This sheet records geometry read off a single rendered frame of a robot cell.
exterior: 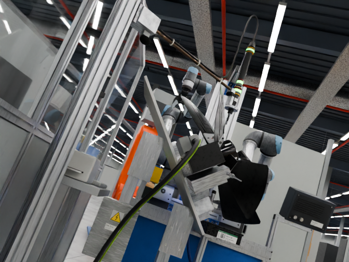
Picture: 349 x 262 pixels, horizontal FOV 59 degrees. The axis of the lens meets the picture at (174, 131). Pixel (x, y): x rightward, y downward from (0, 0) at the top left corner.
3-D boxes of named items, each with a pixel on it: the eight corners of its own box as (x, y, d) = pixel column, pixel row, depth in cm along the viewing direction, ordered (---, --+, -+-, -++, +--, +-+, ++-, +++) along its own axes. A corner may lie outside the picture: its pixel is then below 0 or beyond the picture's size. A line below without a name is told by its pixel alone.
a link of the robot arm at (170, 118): (166, 161, 224) (183, 107, 256) (147, 154, 222) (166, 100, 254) (162, 169, 233) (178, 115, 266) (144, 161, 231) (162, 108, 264)
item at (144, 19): (134, 20, 119) (142, 2, 121) (125, 24, 124) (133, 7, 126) (155, 35, 125) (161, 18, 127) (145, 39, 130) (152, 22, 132)
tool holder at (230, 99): (229, 104, 153) (235, 87, 156) (219, 104, 159) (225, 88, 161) (240, 112, 159) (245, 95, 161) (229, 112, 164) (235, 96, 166)
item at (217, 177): (195, 194, 111) (191, 181, 110) (189, 188, 120) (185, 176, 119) (228, 182, 113) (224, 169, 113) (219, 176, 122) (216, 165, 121)
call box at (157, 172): (131, 176, 178) (137, 159, 180) (132, 177, 188) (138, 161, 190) (157, 185, 178) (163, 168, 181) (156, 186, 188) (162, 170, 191)
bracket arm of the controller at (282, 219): (274, 219, 184) (276, 214, 185) (272, 218, 187) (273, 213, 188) (311, 232, 185) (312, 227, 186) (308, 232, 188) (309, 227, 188)
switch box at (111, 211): (81, 253, 114) (104, 196, 119) (85, 249, 123) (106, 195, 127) (119, 267, 114) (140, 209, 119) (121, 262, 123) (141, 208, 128)
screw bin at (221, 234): (204, 235, 153) (208, 221, 155) (191, 229, 169) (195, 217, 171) (240, 248, 159) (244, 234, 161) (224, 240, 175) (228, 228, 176)
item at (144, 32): (141, 39, 123) (145, 29, 124) (136, 41, 126) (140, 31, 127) (150, 46, 126) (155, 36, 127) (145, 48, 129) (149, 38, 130)
